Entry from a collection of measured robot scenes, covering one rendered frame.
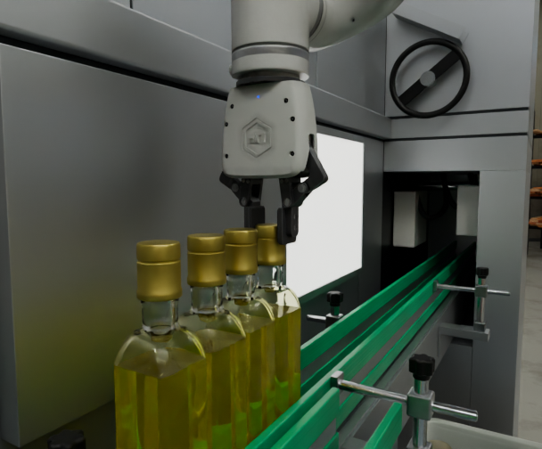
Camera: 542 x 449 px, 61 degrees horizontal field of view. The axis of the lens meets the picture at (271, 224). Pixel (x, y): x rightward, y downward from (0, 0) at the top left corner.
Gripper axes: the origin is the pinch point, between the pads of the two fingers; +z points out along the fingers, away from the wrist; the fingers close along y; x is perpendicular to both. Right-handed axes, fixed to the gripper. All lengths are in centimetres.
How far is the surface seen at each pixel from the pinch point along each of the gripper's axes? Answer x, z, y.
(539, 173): 1187, -22, 1
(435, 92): 92, -29, -2
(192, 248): -13.5, 1.0, 0.3
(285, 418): -4.1, 19.7, 4.2
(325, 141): 42.8, -12.9, -13.0
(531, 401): 280, 134, 22
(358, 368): 17.9, 22.3, 3.9
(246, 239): -7.0, 0.8, 1.4
